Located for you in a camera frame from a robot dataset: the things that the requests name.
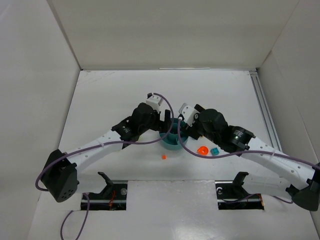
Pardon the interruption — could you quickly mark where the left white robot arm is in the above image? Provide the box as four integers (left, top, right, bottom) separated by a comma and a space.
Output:
36, 102, 174, 203

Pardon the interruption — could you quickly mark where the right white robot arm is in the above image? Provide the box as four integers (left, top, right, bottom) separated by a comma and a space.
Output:
179, 104, 320, 212

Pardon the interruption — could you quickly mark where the teal round divided container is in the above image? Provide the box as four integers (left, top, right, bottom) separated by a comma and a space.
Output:
159, 118, 189, 151

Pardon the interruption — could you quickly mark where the orange round lego piece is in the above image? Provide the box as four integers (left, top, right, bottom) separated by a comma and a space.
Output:
197, 146, 209, 156

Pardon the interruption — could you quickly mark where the teal small lego brick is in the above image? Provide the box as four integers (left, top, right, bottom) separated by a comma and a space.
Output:
210, 147, 220, 156

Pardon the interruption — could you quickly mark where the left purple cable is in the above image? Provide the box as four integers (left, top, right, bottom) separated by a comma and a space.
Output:
34, 92, 175, 240

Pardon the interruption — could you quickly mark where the purple cable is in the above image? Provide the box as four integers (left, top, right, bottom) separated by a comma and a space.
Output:
34, 92, 175, 240
176, 113, 320, 205

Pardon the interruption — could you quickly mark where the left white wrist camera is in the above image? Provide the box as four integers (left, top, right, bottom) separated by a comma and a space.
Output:
145, 92, 163, 112

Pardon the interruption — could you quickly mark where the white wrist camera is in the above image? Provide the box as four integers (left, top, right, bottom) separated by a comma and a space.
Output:
145, 92, 163, 112
178, 103, 200, 127

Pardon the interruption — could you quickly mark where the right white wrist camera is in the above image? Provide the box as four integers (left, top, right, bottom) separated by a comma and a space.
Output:
178, 103, 200, 127

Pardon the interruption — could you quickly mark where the aluminium rail right edge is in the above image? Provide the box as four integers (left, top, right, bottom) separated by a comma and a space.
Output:
249, 70, 283, 152

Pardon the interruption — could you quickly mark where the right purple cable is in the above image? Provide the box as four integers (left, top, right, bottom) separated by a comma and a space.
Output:
176, 113, 320, 205

